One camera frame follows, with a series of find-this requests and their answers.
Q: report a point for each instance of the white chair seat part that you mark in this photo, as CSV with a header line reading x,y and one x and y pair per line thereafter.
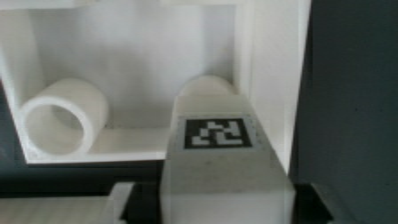
x,y
100,56

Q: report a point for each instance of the white U-shaped fence frame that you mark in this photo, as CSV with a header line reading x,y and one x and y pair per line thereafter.
x,y
272,22

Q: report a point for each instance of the white chair leg block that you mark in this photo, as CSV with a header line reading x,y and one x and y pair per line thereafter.
x,y
224,183

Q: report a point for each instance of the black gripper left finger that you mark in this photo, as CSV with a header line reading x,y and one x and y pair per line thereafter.
x,y
130,204

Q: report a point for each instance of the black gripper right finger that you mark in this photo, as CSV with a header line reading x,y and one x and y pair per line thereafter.
x,y
318,208

